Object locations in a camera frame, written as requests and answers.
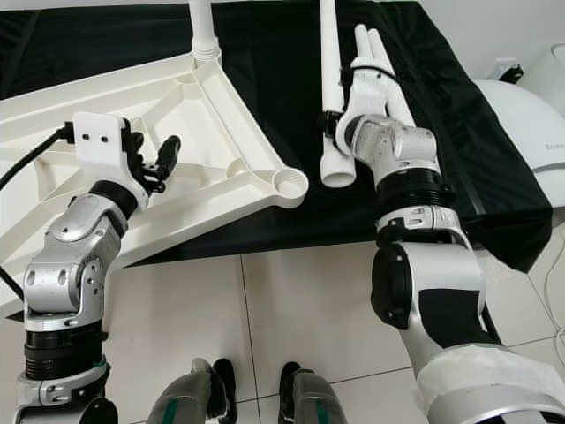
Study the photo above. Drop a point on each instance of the grey robot right leg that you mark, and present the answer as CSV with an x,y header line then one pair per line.
x,y
318,402

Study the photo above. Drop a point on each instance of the black power plug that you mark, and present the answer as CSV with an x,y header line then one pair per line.
x,y
514,75

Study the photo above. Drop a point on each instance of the white plastic table top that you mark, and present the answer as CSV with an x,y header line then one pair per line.
x,y
212,132

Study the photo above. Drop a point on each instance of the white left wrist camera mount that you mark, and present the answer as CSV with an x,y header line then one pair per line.
x,y
97,141

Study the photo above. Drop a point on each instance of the white wall socket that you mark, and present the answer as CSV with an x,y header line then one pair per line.
x,y
503,65

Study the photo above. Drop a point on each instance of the black tablecloth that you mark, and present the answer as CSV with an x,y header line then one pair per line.
x,y
265,88

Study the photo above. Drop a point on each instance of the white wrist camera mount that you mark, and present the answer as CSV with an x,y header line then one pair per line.
x,y
97,141
371,93

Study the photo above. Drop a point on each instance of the white plastic table leg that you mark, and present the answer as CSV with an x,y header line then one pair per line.
x,y
203,26
379,49
329,53
361,44

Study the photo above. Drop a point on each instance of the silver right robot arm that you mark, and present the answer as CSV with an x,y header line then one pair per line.
x,y
433,291

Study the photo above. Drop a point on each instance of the grey robot left leg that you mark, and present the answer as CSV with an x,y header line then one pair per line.
x,y
185,397

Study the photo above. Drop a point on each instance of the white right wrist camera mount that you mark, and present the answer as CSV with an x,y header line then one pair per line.
x,y
371,93

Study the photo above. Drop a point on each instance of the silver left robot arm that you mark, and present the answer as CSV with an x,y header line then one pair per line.
x,y
66,274

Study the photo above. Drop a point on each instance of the grey robot leg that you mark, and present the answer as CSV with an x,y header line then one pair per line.
x,y
318,402
185,397

